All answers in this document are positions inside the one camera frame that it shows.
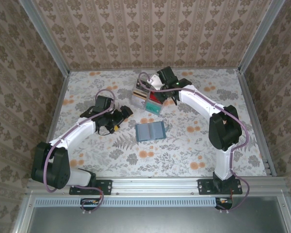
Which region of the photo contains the clear acrylic card organizer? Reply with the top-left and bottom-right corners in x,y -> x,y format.
130,77 -> 164,116

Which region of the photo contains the blue card holder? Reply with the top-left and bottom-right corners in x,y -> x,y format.
135,122 -> 166,142

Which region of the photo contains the red credit card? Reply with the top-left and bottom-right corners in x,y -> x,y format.
149,93 -> 162,104

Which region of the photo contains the teal credit card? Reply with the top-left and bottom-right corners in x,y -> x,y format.
145,101 -> 162,115

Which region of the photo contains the black credit card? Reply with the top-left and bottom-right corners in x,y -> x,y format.
135,80 -> 149,92

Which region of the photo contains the grey metal panel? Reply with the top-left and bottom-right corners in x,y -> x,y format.
26,198 -> 291,233

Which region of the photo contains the aluminium back rail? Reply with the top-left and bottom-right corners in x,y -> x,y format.
69,68 -> 240,73

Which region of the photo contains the aluminium side rail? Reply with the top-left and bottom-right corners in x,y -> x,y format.
35,71 -> 71,178
236,69 -> 277,177

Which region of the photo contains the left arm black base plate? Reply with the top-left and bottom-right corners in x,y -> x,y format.
69,179 -> 112,196

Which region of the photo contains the aluminium front rail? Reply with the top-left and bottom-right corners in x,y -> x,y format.
26,176 -> 291,196

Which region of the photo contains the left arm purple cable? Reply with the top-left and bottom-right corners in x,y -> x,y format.
45,89 -> 116,214

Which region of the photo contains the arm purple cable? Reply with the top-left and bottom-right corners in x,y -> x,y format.
138,71 -> 250,214
45,89 -> 116,214

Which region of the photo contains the black cable connector box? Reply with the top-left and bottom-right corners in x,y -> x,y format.
214,197 -> 234,211
80,198 -> 100,211

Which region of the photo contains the grey slotted cable duct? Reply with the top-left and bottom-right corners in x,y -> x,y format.
35,197 -> 220,208

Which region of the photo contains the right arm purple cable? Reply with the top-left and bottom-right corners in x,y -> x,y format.
138,71 -> 250,214

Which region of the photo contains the aluminium corner post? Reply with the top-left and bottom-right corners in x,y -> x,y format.
237,0 -> 288,73
17,0 -> 71,75

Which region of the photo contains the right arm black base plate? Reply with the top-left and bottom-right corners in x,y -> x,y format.
198,179 -> 243,196

